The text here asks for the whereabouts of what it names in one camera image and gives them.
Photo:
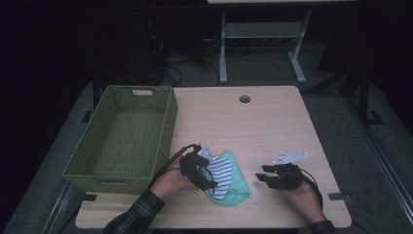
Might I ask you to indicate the aluminium floor rail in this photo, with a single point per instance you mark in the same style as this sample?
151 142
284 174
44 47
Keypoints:
380 156
60 208

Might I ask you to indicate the black metal stand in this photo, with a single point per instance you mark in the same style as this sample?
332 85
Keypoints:
365 97

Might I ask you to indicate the black table edge bracket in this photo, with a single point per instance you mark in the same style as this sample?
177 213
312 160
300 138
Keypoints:
89 197

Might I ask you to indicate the mint green sock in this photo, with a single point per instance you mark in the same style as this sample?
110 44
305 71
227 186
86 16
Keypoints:
238 188

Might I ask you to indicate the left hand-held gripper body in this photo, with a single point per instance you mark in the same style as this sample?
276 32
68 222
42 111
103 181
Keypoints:
196 170

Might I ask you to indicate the white metal table frame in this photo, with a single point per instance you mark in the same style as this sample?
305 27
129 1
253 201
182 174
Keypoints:
259 30

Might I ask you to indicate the person's right hand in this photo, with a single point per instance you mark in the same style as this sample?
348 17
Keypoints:
305 201

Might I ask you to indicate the person's left hand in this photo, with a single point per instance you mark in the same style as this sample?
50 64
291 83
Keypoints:
168 183

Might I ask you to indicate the green woven basket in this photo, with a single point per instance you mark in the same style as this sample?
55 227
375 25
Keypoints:
130 136

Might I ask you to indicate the white navy striped sock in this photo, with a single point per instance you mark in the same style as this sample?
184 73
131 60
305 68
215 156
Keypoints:
222 175

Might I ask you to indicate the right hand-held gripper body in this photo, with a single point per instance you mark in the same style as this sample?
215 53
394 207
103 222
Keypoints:
287 175

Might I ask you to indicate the grey table edge bracket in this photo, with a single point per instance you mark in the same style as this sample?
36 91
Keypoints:
337 196

